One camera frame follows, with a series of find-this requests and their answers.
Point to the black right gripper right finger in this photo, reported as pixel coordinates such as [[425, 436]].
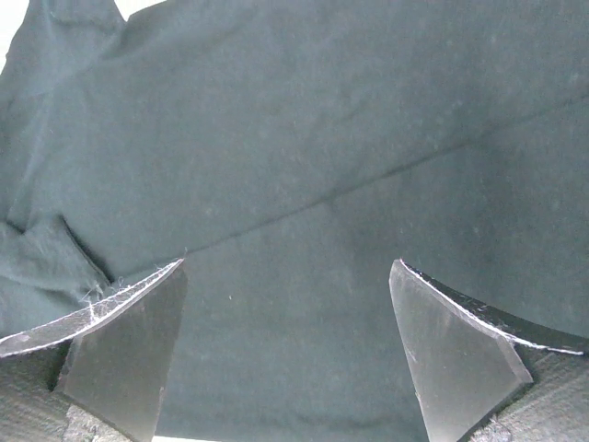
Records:
[[482, 374]]

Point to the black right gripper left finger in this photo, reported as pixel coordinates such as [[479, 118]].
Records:
[[99, 373]]

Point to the black t shirt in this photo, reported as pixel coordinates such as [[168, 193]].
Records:
[[290, 152]]

